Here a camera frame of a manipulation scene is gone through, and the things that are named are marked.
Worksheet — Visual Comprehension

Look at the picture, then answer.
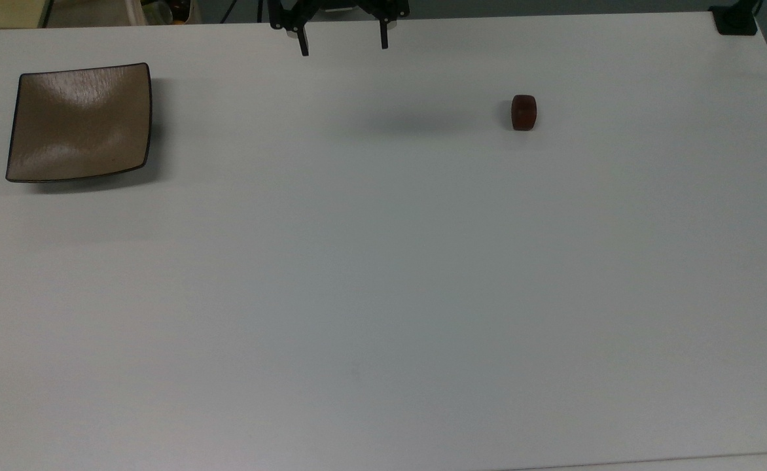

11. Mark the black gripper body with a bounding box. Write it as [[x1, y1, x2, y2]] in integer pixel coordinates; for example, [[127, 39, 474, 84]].
[[269, 0, 410, 37]]

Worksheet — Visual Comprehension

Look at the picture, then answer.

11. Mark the small round dark red food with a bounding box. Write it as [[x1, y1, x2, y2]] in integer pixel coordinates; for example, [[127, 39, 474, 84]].
[[511, 94, 538, 131]]

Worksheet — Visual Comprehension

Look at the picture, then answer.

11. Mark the square brown ceramic plate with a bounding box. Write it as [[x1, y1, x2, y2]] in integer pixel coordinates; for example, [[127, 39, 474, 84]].
[[5, 62, 154, 184]]

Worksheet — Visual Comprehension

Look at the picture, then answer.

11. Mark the white bin with clutter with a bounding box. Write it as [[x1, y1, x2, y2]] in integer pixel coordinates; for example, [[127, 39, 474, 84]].
[[125, 0, 196, 26]]

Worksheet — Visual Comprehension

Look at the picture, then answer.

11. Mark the yellowish board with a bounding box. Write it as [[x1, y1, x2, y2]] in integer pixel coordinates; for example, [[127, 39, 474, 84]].
[[0, 0, 52, 29]]

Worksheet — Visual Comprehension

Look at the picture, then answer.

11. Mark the black table clamp mount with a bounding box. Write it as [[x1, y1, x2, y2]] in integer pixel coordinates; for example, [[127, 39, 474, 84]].
[[710, 5, 759, 36]]

